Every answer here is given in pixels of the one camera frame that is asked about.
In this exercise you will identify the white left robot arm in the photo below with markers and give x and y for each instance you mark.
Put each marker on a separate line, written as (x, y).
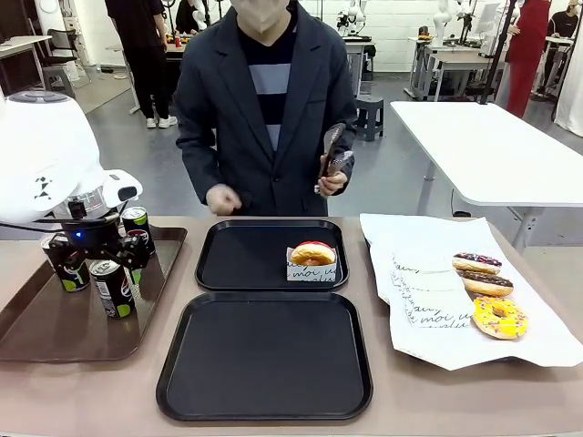
(45, 145)

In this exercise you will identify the bystander in black clothes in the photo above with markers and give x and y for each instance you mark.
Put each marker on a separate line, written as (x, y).
(146, 59)

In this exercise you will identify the black Pepsi can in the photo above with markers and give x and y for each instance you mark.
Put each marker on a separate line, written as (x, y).
(114, 296)
(139, 220)
(76, 281)

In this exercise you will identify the yellow sprinkled donut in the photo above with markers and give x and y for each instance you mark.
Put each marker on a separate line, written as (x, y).
(512, 323)

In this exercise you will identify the white paper sheet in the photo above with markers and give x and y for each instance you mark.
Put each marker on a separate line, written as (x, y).
(428, 232)

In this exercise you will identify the bystander in red apron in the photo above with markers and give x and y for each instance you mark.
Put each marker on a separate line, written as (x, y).
(526, 54)

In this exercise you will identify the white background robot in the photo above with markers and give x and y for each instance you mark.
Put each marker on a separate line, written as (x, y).
(351, 18)

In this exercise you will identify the black office chair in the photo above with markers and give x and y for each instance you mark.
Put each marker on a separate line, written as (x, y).
(61, 45)

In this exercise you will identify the large black tray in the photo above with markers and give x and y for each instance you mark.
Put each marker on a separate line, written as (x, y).
(264, 359)

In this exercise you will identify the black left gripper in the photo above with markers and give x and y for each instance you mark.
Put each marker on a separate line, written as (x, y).
(86, 239)

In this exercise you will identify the grey background robot table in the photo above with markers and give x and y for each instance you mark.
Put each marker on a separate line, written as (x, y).
(360, 50)

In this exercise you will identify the bystander in black and white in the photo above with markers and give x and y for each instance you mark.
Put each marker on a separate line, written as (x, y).
(186, 16)

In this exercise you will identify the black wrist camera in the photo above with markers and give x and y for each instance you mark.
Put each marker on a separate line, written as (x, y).
(77, 209)

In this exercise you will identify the person's left hand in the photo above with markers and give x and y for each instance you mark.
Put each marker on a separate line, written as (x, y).
(336, 184)

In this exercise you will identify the bystander in black top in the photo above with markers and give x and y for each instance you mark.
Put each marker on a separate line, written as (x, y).
(562, 27)

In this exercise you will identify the white table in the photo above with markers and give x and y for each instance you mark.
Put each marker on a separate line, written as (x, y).
(492, 150)

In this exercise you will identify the light wooden desk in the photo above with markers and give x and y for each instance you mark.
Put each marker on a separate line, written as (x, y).
(23, 43)

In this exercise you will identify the red glazed donut in wrapper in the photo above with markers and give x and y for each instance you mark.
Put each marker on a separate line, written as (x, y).
(312, 274)

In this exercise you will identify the brown plastic tray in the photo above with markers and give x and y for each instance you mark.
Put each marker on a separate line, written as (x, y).
(68, 337)

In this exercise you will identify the metal serving tongs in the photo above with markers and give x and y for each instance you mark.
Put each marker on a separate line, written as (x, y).
(334, 136)

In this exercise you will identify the chocolate glazed donut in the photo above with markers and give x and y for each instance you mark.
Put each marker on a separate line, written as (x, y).
(487, 283)

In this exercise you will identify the grey plastic stool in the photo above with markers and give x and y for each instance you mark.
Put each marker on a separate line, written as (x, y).
(59, 82)
(371, 116)

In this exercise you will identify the person's right forearm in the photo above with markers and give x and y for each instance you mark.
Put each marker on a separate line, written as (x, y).
(196, 173)

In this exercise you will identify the person's right hand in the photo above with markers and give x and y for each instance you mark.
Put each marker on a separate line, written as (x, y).
(222, 200)

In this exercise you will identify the purple sprinkled chocolate donut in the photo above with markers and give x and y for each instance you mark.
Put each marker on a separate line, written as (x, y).
(476, 261)

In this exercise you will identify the beige face mask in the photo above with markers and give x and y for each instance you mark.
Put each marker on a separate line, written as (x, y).
(262, 20)

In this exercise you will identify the white curtain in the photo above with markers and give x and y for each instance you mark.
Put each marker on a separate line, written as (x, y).
(571, 100)

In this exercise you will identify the person in dark blazer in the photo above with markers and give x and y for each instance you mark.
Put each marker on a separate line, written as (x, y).
(246, 136)

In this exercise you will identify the black metal pole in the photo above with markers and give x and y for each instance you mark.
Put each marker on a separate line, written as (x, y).
(496, 54)

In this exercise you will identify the small black tray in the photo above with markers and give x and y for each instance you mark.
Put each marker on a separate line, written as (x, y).
(246, 255)

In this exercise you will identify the grey background workbench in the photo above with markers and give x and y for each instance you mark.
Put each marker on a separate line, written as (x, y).
(460, 59)

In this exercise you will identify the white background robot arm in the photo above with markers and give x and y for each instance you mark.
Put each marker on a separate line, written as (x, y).
(442, 23)

